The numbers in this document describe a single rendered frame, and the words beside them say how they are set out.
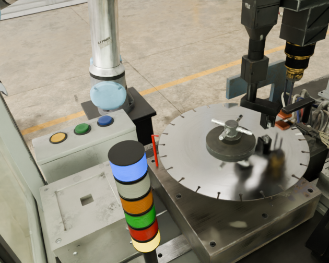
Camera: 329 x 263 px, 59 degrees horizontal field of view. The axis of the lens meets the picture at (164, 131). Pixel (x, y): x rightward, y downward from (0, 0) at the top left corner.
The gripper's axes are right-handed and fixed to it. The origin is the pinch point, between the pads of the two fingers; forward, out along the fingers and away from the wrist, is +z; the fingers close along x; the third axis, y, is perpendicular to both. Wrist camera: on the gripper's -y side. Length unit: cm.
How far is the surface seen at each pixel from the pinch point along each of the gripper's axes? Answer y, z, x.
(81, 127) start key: -36.8, 0.3, -0.3
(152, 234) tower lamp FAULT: -75, -10, 29
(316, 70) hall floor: -108, 91, -242
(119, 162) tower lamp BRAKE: -73, -25, 30
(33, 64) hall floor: 204, 91, -183
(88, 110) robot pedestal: -14.8, 16.2, -27.4
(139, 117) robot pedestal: -38, 16, -30
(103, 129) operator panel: -42.8, 1.3, -2.5
